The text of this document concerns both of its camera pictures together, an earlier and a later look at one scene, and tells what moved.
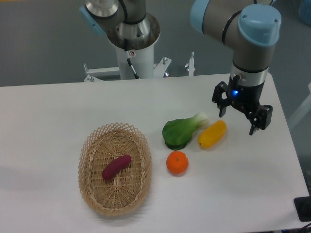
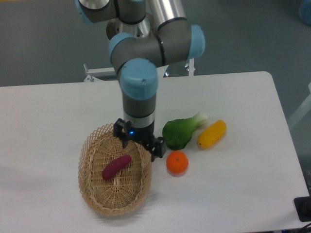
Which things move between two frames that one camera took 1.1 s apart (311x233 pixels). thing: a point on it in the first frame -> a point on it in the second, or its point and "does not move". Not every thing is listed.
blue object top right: [304, 11] does not move
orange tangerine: [177, 162] does not move
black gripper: [246, 98] -> [143, 135]
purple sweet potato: [115, 166] does not move
